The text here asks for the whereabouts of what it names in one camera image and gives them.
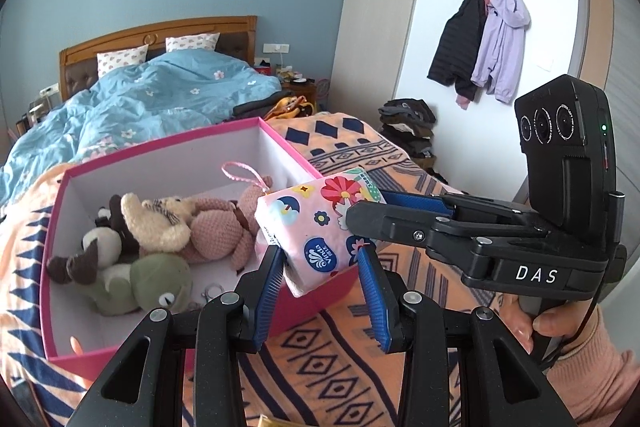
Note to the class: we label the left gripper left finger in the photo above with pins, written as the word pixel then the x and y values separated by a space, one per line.
pixel 259 290

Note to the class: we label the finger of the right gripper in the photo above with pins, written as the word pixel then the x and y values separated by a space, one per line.
pixel 418 202
pixel 420 227

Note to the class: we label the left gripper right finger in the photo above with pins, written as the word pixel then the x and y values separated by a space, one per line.
pixel 382 301

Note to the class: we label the pink knitted teddy bear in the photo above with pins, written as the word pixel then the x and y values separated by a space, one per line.
pixel 222 228

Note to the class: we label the pink floral tissue pack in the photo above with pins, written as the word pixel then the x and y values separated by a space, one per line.
pixel 308 221

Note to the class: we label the green plush dinosaur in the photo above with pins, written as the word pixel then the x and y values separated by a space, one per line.
pixel 155 281

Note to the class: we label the pink satin drawstring pouch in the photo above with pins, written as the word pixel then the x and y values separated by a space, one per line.
pixel 240 172

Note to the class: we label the cream plush bunny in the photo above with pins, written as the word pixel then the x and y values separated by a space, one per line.
pixel 159 225

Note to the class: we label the grey brown plush donkey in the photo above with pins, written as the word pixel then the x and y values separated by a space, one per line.
pixel 108 243

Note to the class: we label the yellow tissue pack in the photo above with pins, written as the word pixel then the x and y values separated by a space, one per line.
pixel 266 421

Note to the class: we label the pink sleeve right forearm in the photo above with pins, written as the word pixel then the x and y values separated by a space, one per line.
pixel 594 380

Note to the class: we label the right hand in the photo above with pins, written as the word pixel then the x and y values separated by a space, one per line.
pixel 563 321

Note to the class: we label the pile of dark clothes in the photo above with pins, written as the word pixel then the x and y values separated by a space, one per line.
pixel 408 123

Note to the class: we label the orange navy patterned blanket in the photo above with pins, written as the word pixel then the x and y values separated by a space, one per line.
pixel 327 371

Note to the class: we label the pink cardboard box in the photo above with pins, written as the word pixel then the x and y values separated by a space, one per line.
pixel 76 336

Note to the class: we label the black hanging jacket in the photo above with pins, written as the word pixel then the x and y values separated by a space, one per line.
pixel 456 54

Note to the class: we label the lilac hanging hoodie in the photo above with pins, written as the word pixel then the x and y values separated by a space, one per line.
pixel 501 53

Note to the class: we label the yellow bag on bed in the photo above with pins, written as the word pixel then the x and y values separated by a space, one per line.
pixel 289 108

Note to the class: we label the wooden nightstand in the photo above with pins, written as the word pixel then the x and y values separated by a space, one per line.
pixel 306 89

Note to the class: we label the blue floral duvet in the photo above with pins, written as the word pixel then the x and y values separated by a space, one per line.
pixel 172 93

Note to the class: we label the right patterned pillow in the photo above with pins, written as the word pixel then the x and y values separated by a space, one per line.
pixel 206 41

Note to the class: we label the patterned pillow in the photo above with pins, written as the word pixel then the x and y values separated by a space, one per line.
pixel 206 41
pixel 108 61

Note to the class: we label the wooden headboard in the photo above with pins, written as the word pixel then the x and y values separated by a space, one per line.
pixel 78 63

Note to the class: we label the left patterned pillow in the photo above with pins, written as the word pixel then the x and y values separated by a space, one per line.
pixel 108 61

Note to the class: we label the wall switch plate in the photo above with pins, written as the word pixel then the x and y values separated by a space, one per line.
pixel 276 48

